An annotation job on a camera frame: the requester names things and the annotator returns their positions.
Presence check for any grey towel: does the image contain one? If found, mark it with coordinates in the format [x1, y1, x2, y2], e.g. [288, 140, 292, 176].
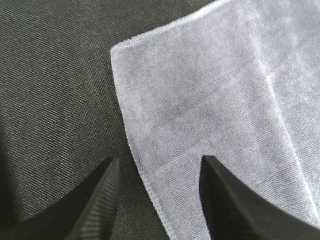
[110, 0, 320, 240]

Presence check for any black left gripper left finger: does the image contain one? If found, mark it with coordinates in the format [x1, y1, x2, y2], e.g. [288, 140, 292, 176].
[0, 157, 120, 240]

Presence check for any black table mat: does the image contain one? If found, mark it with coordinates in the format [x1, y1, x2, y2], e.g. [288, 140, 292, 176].
[0, 0, 207, 240]

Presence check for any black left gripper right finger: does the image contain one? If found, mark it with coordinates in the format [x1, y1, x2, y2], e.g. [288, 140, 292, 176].
[199, 155, 320, 240]

